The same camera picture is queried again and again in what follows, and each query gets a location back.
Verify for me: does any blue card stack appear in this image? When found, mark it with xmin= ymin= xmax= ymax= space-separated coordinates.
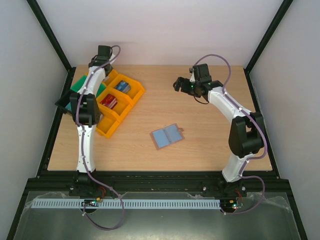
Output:
xmin=115 ymin=80 xmax=131 ymax=94

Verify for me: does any green bin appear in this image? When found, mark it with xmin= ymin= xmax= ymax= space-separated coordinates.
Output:
xmin=70 ymin=75 xmax=106 ymax=97

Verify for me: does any pink leather card holder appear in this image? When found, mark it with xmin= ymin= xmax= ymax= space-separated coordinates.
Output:
xmin=149 ymin=123 xmax=185 ymax=150

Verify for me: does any red card stack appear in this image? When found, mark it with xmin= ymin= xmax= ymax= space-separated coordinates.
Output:
xmin=100 ymin=94 xmax=118 ymax=110

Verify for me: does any slotted cable duct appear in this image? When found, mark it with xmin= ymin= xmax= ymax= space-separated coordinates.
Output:
xmin=31 ymin=198 xmax=221 ymax=210

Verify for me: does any yellow bin with blue cards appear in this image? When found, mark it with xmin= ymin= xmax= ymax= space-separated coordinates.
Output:
xmin=106 ymin=74 xmax=145 ymax=104

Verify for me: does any black aluminium frame rail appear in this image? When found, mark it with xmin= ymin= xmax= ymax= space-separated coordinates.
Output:
xmin=25 ymin=170 xmax=290 ymax=193

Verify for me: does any black bin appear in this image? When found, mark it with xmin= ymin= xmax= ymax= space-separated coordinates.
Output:
xmin=55 ymin=89 xmax=74 ymax=115

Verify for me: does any teal card stack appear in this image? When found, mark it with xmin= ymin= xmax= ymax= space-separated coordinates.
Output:
xmin=65 ymin=102 xmax=72 ymax=113

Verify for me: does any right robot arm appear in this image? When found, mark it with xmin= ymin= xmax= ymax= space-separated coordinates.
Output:
xmin=173 ymin=63 xmax=267 ymax=196

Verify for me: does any yellow bin near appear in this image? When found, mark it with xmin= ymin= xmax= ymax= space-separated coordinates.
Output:
xmin=96 ymin=109 xmax=121 ymax=139

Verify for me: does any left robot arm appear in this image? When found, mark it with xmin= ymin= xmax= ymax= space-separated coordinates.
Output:
xmin=69 ymin=45 xmax=113 ymax=174

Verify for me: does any yellow bin far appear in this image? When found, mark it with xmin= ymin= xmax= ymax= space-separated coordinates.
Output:
xmin=84 ymin=68 xmax=120 ymax=87

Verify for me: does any yellow bin with red cards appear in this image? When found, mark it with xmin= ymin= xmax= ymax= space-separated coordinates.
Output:
xmin=96 ymin=87 xmax=133 ymax=119

